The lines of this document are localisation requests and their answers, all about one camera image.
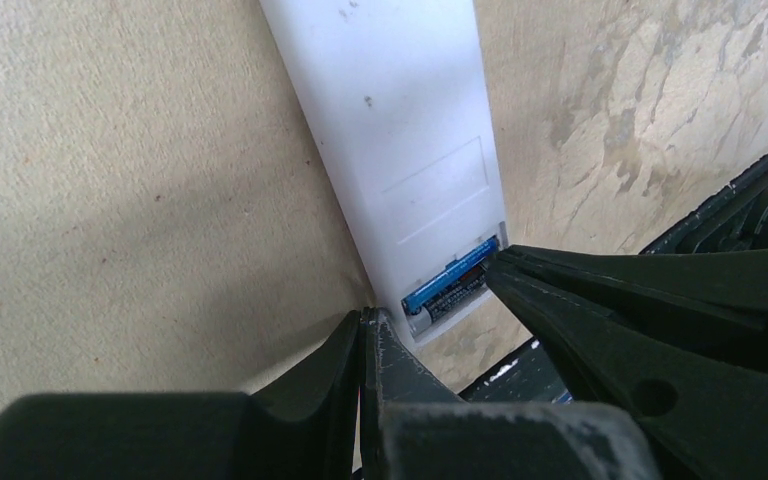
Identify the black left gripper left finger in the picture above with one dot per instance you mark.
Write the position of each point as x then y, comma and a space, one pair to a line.
300, 426

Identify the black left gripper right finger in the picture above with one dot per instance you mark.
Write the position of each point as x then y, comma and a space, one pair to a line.
412, 426

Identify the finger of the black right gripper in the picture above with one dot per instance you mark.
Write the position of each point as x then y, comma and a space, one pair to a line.
711, 304
705, 417

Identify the blue AAA battery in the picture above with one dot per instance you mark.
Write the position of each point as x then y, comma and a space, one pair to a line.
414, 301

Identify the white remote control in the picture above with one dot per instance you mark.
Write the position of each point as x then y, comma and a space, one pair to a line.
394, 95

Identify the black AAA battery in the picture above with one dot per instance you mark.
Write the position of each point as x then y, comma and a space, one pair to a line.
451, 298

